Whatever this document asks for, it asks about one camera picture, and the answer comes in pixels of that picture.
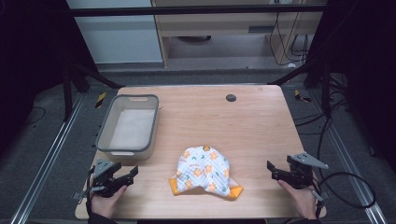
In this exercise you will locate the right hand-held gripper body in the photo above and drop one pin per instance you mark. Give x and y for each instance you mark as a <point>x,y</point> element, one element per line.
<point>300,171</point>

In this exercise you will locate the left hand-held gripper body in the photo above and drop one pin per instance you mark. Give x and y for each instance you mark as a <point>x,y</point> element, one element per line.
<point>102,169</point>

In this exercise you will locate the grey plastic basket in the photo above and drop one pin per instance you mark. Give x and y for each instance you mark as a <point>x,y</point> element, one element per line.
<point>130,127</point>

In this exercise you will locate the white quilted orange-print cloth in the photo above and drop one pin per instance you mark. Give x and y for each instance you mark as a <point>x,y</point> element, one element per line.
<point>204,171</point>

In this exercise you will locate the person's right hand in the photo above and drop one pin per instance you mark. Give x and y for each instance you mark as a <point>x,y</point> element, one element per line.
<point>303,200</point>

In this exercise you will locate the person's left hand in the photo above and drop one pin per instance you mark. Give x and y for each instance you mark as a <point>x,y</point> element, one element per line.
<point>106,203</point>

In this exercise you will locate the yellow black striped tape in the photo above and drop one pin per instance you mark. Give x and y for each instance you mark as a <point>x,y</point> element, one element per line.
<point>300,95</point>
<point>100,100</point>

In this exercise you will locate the black table grommet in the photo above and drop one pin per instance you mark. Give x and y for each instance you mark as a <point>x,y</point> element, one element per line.
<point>231,98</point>

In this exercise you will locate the black metal stand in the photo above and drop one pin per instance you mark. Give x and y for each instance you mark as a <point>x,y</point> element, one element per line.
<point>67,93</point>
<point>325,90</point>

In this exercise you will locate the dark curtain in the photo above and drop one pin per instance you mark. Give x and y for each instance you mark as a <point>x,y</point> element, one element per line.
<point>31,62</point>
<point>367,77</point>

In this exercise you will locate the white cabinet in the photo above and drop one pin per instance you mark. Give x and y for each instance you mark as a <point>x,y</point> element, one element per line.
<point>118,34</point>

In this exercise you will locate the wooden shelf unit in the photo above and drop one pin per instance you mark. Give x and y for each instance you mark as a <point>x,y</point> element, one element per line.
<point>218,29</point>

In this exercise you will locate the black horizontal bar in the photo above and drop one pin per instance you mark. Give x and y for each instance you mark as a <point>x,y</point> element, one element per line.
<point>186,11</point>

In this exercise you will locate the metal floor rail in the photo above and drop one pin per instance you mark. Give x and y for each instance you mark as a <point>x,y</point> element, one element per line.
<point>46,161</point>
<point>351,165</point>

